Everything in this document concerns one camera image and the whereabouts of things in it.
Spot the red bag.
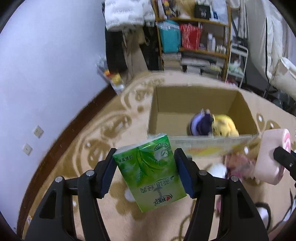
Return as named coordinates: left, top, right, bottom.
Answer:
left=180, top=24, right=203, bottom=50

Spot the clear bag of toys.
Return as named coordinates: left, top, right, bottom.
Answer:
left=96, top=56, right=125, bottom=95

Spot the teal bag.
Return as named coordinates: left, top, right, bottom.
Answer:
left=158, top=20, right=181, bottom=53

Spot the yellow plush toy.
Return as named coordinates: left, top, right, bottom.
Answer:
left=212, top=114, right=239, bottom=137

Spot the cream folded mattress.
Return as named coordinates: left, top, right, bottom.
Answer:
left=244, top=1, right=295, bottom=99

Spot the stack of books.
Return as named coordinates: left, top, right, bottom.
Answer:
left=162, top=53, right=182, bottom=71

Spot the green tissue pack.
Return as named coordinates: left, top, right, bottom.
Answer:
left=113, top=133, right=186, bottom=212

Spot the lower wall socket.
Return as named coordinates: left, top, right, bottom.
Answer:
left=23, top=144, right=33, bottom=156

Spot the white fluffy penguin plush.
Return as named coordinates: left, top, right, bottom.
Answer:
left=207, top=163, right=227, bottom=178

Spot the white metal cart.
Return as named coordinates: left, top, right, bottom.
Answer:
left=225, top=43, right=248, bottom=88

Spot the upper wall socket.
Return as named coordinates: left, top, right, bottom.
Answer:
left=33, top=125, right=44, bottom=138

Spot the wall socket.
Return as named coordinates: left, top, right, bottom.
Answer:
left=33, top=125, right=44, bottom=138
left=23, top=144, right=33, bottom=156

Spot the pink swirl roll pillow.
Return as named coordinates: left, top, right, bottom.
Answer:
left=254, top=128, right=291, bottom=185

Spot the black box labelled 40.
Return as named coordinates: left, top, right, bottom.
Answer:
left=194, top=4, right=211, bottom=20

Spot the wooden bookshelf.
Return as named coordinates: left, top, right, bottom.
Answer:
left=152, top=1, right=231, bottom=81

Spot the purple haired plush doll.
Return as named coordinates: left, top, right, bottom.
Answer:
left=189, top=109, right=213, bottom=136

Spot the pink packaged plush doll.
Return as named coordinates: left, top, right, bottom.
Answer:
left=224, top=154, right=256, bottom=180

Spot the cardboard box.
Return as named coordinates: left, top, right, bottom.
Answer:
left=147, top=85, right=258, bottom=156

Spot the white puffer jacket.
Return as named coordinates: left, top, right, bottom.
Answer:
left=103, top=0, right=156, bottom=32

